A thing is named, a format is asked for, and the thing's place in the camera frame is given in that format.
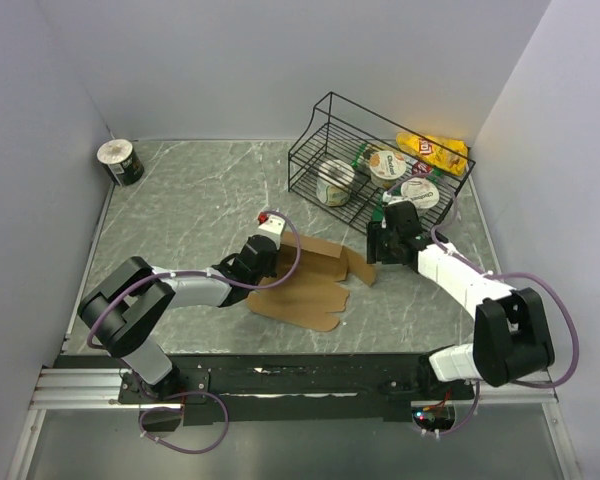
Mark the brown cardboard box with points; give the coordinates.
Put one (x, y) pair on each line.
(314, 295)

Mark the green snack package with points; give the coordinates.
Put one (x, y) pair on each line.
(377, 214)

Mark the red green snack packet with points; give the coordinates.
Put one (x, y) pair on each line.
(365, 150)

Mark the yellow chips bag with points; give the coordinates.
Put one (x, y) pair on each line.
(447, 154)

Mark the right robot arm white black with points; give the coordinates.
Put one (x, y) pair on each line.
(511, 336)

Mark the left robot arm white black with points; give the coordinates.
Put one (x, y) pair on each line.
(123, 310)

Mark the yogurt cup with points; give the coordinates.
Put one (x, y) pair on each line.
(422, 193)
(386, 168)

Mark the black wire basket rack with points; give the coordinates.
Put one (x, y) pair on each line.
(349, 158)

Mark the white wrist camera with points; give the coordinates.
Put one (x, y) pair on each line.
(271, 226)
(388, 199)

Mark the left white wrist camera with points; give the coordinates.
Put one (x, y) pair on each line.
(271, 226)

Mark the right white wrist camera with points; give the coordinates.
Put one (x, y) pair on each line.
(388, 199)

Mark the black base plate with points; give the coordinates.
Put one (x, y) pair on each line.
(211, 388)

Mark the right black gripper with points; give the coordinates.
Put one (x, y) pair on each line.
(375, 234)

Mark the black chip can white lid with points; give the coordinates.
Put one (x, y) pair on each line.
(121, 162)

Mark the aluminium rail frame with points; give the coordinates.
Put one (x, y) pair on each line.
(97, 389)

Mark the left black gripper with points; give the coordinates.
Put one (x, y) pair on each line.
(271, 272)

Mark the yogurt cup upper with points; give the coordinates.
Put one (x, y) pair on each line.
(386, 168)

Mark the wrapped toilet paper roll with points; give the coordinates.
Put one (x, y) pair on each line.
(334, 182)

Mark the yogurt cup lower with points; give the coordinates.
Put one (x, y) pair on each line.
(422, 193)

